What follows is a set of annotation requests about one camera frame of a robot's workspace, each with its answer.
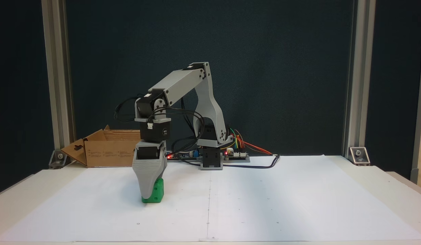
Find black power cable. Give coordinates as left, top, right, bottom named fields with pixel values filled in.
left=171, top=136, right=199, bottom=160

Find white paper sheet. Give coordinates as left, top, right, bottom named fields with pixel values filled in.
left=0, top=155, right=421, bottom=243

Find metal corner bracket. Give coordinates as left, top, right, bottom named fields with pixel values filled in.
left=49, top=150, right=68, bottom=169
left=349, top=147, right=370, bottom=166

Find green die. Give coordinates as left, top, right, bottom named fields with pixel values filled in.
left=142, top=178, right=164, bottom=203

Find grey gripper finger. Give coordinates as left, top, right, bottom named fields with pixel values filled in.
left=132, top=159, right=168, bottom=200
left=159, top=150, right=168, bottom=179

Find black cable with white connector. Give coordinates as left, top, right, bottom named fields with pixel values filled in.
left=223, top=154, right=281, bottom=169

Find coloured jumper wires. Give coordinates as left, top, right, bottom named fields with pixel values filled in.
left=228, top=128, right=274, bottom=156

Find aluminium frame post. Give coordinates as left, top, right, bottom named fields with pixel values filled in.
left=342, top=0, right=376, bottom=159
left=41, top=0, right=76, bottom=160

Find brown cardboard box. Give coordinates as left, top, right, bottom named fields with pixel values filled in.
left=61, top=125, right=142, bottom=168

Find circuit board with jumper wires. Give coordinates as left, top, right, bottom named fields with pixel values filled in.
left=223, top=148, right=251, bottom=163

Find grey metal post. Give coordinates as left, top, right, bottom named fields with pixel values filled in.
left=410, top=0, right=421, bottom=184

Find blue circuit board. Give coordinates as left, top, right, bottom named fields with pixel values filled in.
left=166, top=150, right=201, bottom=162

